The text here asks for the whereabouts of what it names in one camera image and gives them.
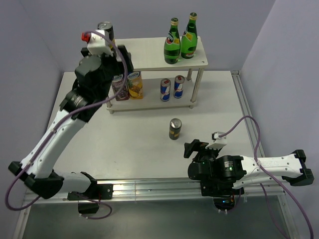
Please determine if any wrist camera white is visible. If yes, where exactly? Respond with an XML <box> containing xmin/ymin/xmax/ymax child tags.
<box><xmin>81</xmin><ymin>33</ymin><xmax>113</xmax><ymax>56</ymax></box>
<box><xmin>206</xmin><ymin>132</ymin><xmax>227</xmax><ymax>150</ymax></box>

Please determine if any purple cable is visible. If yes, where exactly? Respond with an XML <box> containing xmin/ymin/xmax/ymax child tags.
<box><xmin>4</xmin><ymin>30</ymin><xmax>129</xmax><ymax>220</ymax></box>
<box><xmin>220</xmin><ymin>115</ymin><xmax>314</xmax><ymax>239</ymax></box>

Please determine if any green glass bottle short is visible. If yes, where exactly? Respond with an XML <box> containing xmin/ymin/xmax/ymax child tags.
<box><xmin>163</xmin><ymin>17</ymin><xmax>180</xmax><ymax>64</ymax></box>

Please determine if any white two-tier shelf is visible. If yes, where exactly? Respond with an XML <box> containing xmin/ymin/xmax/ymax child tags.
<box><xmin>106</xmin><ymin>37</ymin><xmax>208</xmax><ymax>114</ymax></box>

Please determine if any aluminium frame rail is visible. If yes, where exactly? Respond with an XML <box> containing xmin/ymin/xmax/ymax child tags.
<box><xmin>12</xmin><ymin>70</ymin><xmax>300</xmax><ymax>239</ymax></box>

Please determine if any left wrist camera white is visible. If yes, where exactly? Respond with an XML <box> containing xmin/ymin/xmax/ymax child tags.
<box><xmin>81</xmin><ymin>33</ymin><xmax>113</xmax><ymax>56</ymax></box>

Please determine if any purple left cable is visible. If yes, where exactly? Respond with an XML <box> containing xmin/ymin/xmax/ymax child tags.
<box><xmin>4</xmin><ymin>30</ymin><xmax>129</xmax><ymax>220</ymax></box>

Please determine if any green glass bottle tall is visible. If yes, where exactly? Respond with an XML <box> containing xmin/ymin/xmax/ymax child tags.
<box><xmin>180</xmin><ymin>12</ymin><xmax>197</xmax><ymax>59</ymax></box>

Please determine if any blue silver energy can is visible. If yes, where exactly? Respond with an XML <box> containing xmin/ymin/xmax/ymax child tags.
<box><xmin>160</xmin><ymin>78</ymin><xmax>171</xmax><ymax>102</ymax></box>

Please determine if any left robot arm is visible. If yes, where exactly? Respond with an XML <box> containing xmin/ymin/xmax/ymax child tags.
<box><xmin>8</xmin><ymin>45</ymin><xmax>133</xmax><ymax>199</ymax></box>

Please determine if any black yellow soda can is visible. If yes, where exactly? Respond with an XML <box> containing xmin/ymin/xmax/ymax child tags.
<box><xmin>97</xmin><ymin>21</ymin><xmax>115</xmax><ymax>43</ymax></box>

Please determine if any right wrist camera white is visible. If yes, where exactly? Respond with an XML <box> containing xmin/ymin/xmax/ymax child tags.
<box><xmin>206</xmin><ymin>132</ymin><xmax>227</xmax><ymax>150</ymax></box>

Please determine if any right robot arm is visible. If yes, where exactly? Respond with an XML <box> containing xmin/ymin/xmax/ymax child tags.
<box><xmin>184</xmin><ymin>139</ymin><xmax>314</xmax><ymax>197</ymax></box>

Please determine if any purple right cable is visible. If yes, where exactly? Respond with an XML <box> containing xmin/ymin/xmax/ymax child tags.
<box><xmin>220</xmin><ymin>115</ymin><xmax>314</xmax><ymax>239</ymax></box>

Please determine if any yellow pineapple juice carton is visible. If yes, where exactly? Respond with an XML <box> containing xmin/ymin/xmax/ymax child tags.
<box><xmin>127</xmin><ymin>71</ymin><xmax>144</xmax><ymax>100</ymax></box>

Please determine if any purple grape juice carton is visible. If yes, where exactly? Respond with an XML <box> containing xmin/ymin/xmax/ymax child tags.
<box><xmin>112</xmin><ymin>74</ymin><xmax>130</xmax><ymax>101</ymax></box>

